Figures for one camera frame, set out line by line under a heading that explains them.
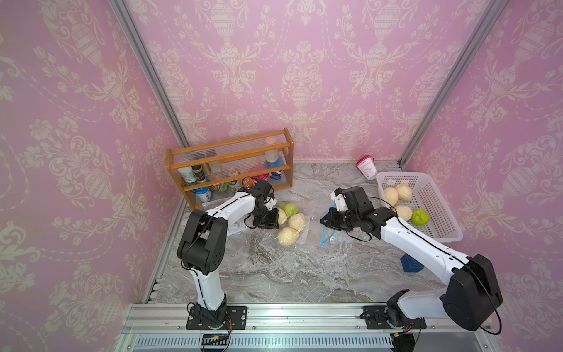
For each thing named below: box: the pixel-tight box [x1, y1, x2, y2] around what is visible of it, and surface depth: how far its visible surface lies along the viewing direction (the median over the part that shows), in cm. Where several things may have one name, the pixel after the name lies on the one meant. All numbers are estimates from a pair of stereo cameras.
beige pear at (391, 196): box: [384, 187, 399, 207], surface depth 102 cm
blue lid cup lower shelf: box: [190, 186, 212, 203], surface depth 99 cm
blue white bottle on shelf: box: [264, 149, 286, 170], surface depth 102 cm
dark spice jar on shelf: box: [191, 164, 207, 184], surface depth 91 cm
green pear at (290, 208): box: [280, 202, 300, 217], surface depth 96 cm
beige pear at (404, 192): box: [395, 183, 412, 202], surface depth 103 cm
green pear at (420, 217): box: [411, 209, 430, 226], surface depth 94 cm
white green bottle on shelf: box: [177, 166, 198, 184], surface depth 91 cm
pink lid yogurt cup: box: [356, 154, 378, 181], surface depth 115 cm
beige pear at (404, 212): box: [395, 205, 413, 222], surface depth 95 cm
